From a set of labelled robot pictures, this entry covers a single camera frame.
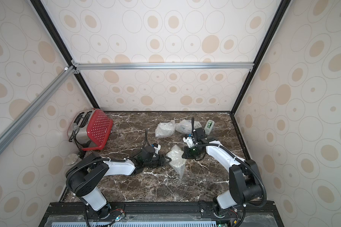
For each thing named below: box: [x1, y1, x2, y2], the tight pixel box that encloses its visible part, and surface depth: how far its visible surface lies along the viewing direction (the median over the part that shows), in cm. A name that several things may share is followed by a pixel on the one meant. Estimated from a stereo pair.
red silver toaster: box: [67, 108, 114, 152], surface depth 94 cm
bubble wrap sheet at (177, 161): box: [166, 144, 187, 180], surface depth 87 cm
